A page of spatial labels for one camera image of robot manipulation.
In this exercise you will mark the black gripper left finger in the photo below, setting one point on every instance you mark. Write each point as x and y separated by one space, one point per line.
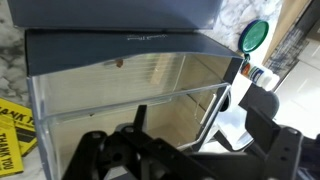
130 147

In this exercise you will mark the navy blue box lid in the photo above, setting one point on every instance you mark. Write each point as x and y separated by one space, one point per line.
115 14

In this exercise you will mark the green round lid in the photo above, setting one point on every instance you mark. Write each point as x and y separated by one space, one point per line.
253 36

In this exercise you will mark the navy blue box base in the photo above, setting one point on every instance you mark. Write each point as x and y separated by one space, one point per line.
49 51

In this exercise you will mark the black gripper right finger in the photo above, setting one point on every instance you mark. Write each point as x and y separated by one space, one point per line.
277 152

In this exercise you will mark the small white pill bottle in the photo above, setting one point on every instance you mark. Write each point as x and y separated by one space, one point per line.
259 75

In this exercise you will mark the clear plastic tray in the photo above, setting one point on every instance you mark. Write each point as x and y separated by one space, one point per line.
182 93

